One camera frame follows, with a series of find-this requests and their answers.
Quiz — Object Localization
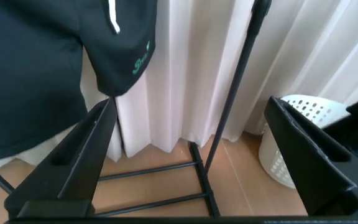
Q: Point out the white laundry basket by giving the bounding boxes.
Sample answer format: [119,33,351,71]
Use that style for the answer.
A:
[259,94,351,190]

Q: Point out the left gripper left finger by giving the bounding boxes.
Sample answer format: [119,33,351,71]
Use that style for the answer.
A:
[4,96,118,220]

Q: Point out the black shorts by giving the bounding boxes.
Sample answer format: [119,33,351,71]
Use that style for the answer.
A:
[0,0,158,162]

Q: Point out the black clothes rack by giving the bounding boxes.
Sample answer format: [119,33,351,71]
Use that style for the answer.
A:
[0,0,273,218]

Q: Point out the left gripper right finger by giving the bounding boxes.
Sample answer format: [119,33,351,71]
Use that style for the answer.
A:
[264,96,358,217]

